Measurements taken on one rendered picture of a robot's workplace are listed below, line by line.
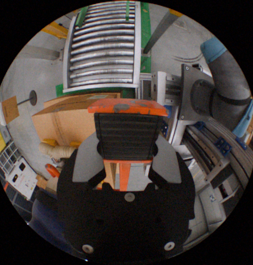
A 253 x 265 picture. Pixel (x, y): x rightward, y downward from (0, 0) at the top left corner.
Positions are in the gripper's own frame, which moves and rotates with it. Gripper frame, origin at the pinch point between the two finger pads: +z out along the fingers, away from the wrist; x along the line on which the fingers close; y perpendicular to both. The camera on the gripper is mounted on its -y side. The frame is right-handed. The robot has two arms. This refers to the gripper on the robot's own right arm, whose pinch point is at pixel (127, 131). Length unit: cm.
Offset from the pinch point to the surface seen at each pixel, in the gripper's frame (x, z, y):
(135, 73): 7, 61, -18
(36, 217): -27.3, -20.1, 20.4
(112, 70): -12, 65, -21
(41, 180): -556, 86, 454
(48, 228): -21.6, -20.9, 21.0
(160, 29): 23, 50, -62
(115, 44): -11, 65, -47
